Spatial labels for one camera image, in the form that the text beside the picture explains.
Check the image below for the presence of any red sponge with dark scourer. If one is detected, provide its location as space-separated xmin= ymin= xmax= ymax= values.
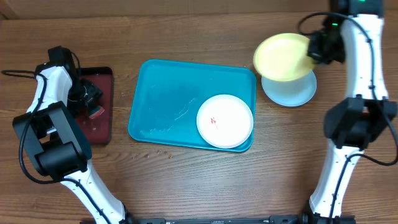
xmin=88 ymin=105 xmax=104 ymax=119

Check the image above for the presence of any green plate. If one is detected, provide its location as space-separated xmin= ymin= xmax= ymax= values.
xmin=253 ymin=33 xmax=315 ymax=82

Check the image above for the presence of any light blue plate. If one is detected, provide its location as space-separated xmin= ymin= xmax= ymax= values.
xmin=261 ymin=71 xmax=317 ymax=107

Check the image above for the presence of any white plate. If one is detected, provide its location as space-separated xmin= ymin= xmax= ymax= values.
xmin=197 ymin=95 xmax=254 ymax=149

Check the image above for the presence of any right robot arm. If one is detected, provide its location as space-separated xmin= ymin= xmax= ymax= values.
xmin=280 ymin=0 xmax=397 ymax=223

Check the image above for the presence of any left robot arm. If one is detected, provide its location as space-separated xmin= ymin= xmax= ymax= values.
xmin=2 ymin=46 xmax=137 ymax=223

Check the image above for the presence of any black red-lined tray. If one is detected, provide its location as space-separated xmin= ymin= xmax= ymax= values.
xmin=75 ymin=67 xmax=114 ymax=144

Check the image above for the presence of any teal plastic tray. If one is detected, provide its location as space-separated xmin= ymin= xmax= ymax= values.
xmin=127 ymin=59 xmax=257 ymax=150

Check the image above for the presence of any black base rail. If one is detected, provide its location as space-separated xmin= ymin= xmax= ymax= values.
xmin=79 ymin=214 xmax=357 ymax=224

